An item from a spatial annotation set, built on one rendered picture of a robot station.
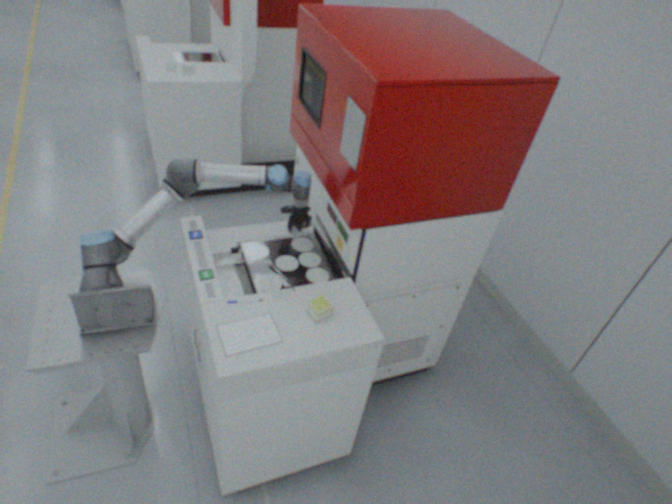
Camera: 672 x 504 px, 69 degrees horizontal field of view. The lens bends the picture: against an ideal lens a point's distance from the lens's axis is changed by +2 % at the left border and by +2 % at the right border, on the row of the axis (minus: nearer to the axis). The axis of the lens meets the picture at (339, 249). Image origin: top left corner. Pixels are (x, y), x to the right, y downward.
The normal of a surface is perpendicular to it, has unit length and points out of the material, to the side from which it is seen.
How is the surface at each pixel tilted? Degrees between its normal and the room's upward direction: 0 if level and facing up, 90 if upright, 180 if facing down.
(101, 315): 90
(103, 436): 0
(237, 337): 0
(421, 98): 90
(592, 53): 90
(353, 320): 0
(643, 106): 90
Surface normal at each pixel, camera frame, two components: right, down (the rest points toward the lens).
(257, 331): 0.14, -0.76
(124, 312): 0.31, 0.64
